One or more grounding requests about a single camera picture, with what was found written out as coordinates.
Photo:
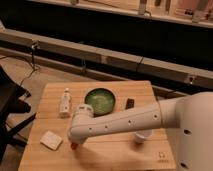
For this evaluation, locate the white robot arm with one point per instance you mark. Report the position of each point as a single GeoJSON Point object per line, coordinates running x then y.
{"type": "Point", "coordinates": [192, 115]}

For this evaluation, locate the red pepper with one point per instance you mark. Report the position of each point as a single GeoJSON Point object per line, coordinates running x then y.
{"type": "Point", "coordinates": [73, 146]}

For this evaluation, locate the green bowl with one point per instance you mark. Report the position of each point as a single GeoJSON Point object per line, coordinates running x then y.
{"type": "Point", "coordinates": [101, 100]}

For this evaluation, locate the white plastic bottle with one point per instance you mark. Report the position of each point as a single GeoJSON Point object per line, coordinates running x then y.
{"type": "Point", "coordinates": [64, 109]}

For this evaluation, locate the small black block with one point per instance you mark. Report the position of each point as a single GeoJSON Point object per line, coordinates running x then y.
{"type": "Point", "coordinates": [129, 103]}

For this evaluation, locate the black chair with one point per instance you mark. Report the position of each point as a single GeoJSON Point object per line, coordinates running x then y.
{"type": "Point", "coordinates": [10, 93]}

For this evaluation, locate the white cup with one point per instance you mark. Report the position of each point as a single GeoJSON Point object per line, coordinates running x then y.
{"type": "Point", "coordinates": [141, 136]}

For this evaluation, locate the white sponge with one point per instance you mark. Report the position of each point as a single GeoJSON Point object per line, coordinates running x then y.
{"type": "Point", "coordinates": [51, 140]}

